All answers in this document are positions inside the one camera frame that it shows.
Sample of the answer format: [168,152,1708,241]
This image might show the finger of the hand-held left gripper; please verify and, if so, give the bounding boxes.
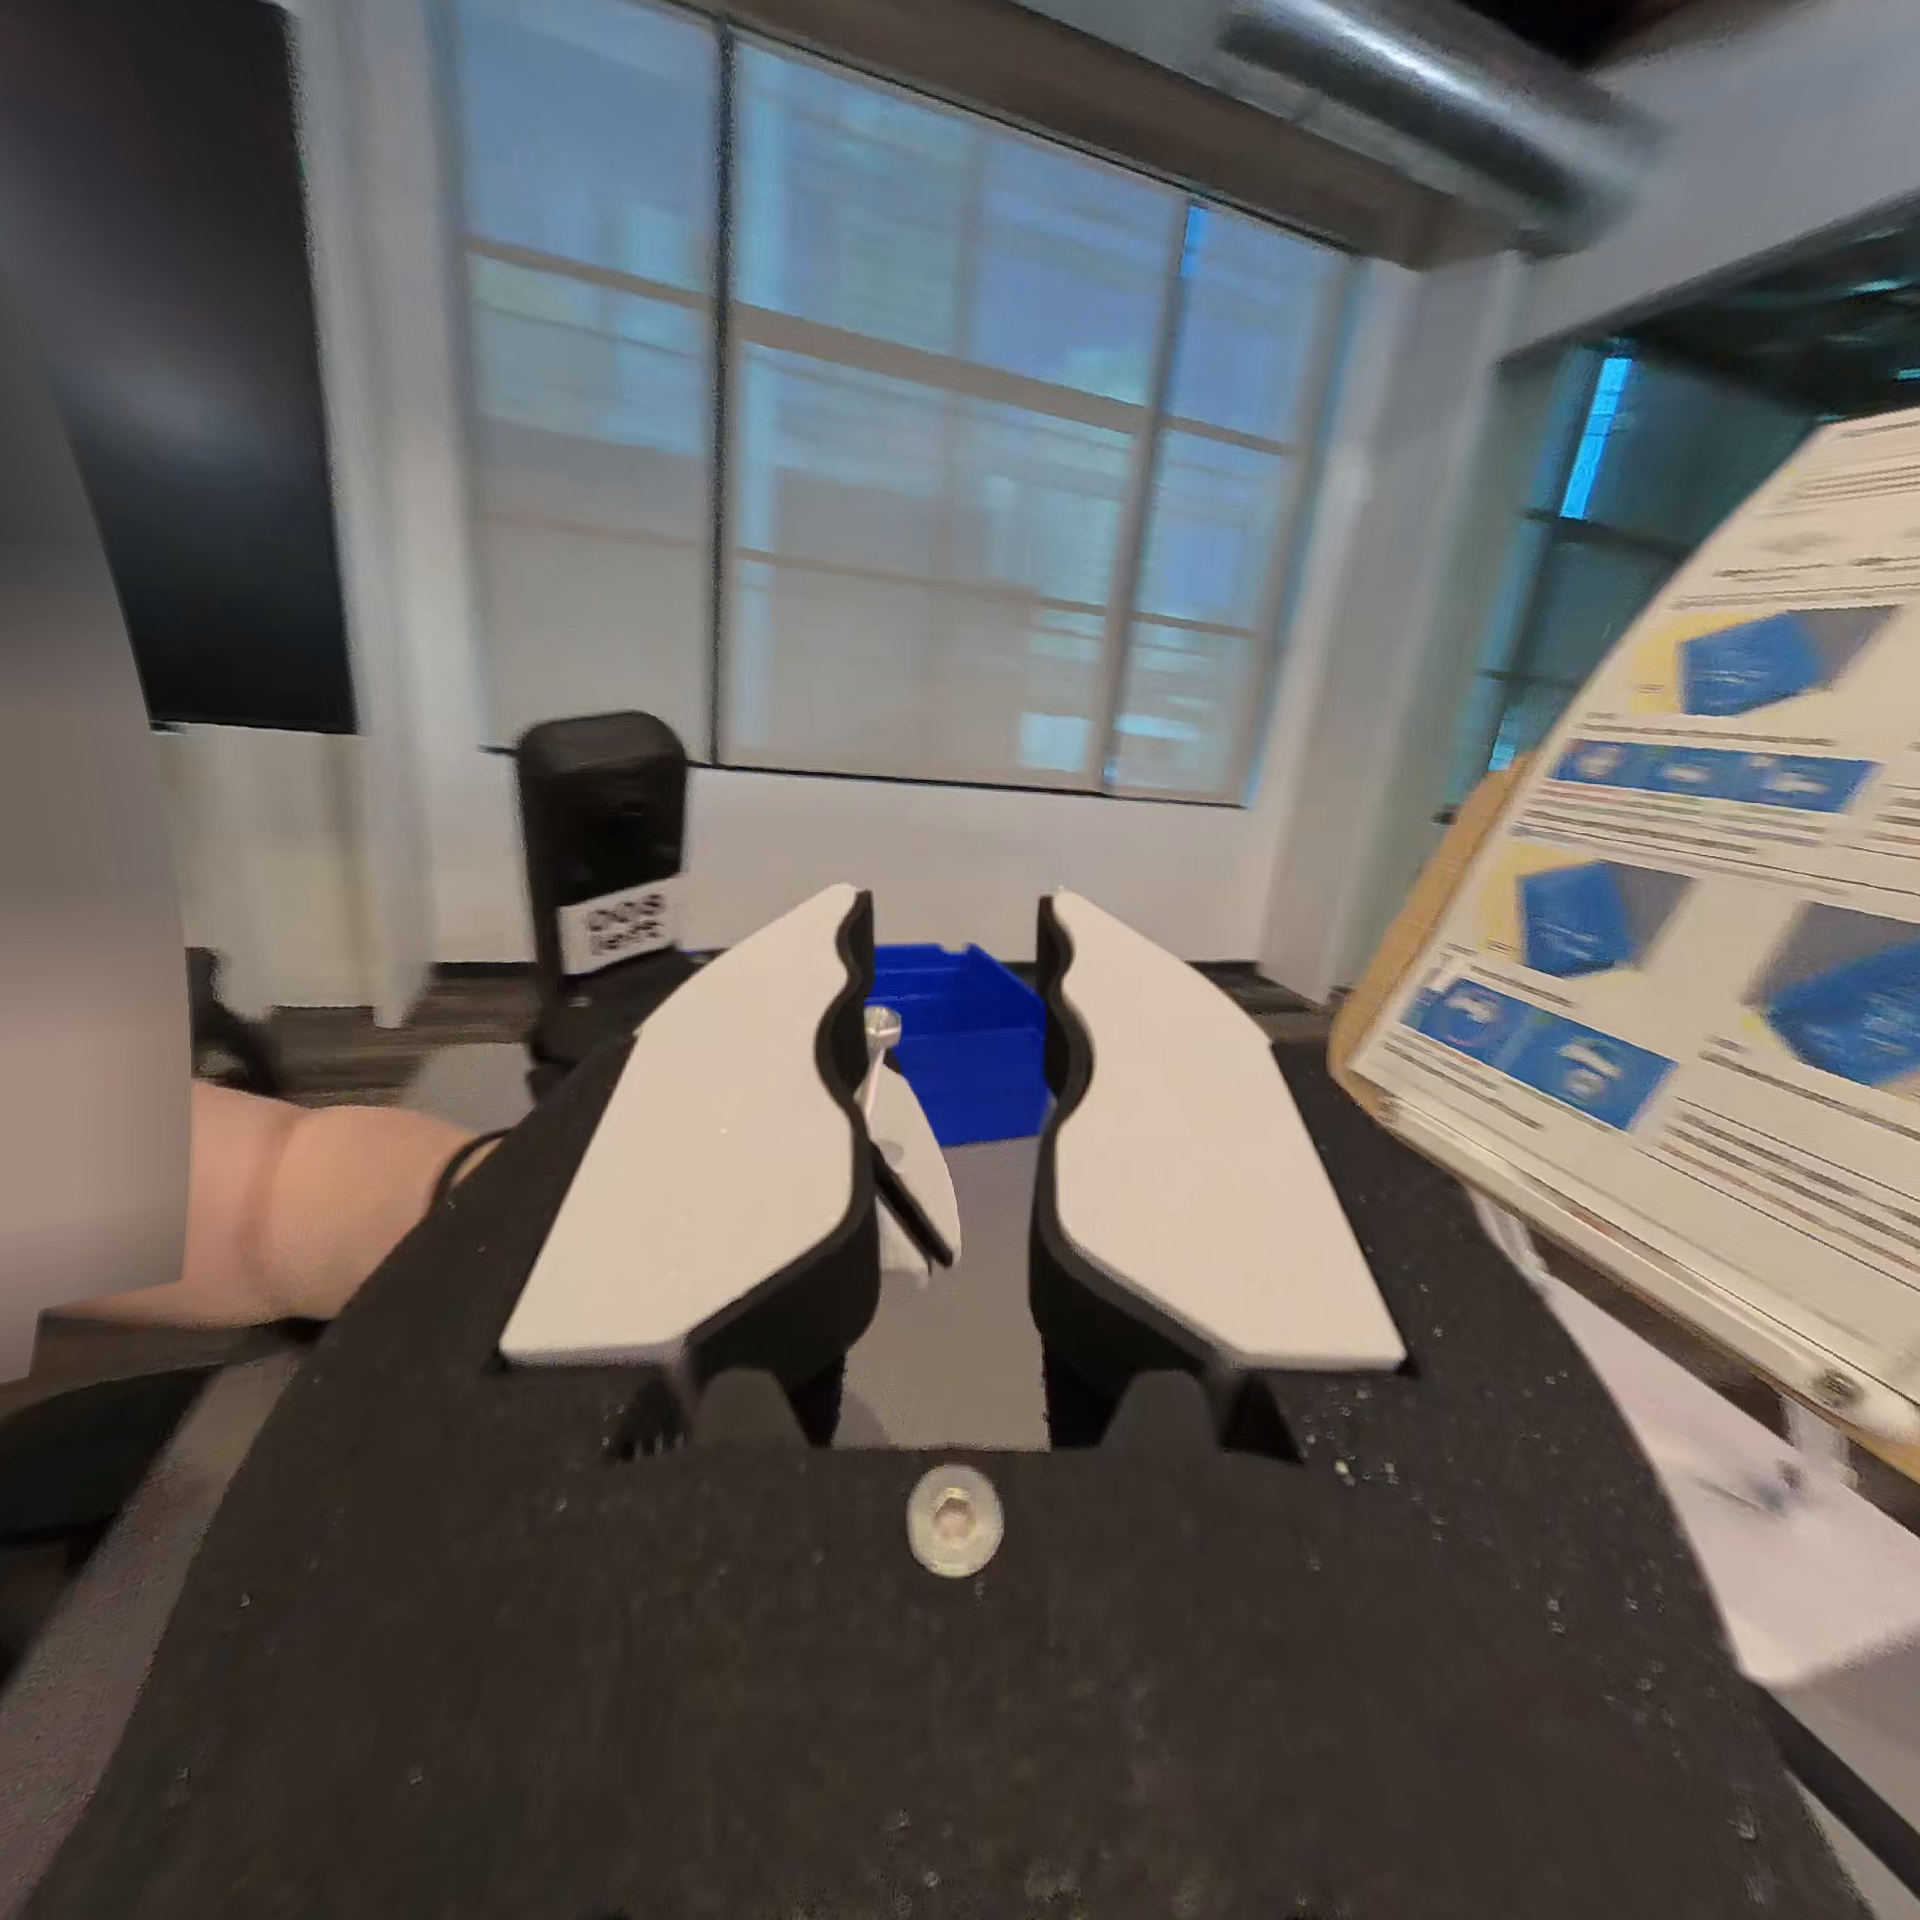
[864,1064,964,1283]

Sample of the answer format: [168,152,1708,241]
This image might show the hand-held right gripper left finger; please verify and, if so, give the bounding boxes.
[498,882,886,1376]

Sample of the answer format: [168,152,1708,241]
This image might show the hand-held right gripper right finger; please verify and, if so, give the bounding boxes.
[1028,884,1412,1376]

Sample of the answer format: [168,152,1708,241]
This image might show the blue plastic bin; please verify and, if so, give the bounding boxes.
[867,942,1057,1149]

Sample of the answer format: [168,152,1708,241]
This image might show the person's left forearm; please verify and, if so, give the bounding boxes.
[188,1078,484,1329]

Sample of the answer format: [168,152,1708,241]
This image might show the large gridded window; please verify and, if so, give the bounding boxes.
[442,0,1360,806]

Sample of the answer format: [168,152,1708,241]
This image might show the instruction sheet on clipboard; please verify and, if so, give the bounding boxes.
[1334,402,1920,1449]

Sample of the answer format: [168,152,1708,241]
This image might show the large black panel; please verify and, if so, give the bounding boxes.
[0,0,360,736]

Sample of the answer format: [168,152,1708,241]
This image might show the white sheet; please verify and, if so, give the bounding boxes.
[1546,1306,1920,1706]

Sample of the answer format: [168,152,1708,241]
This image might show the silver ceiling duct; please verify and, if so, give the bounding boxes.
[1223,0,1654,249]

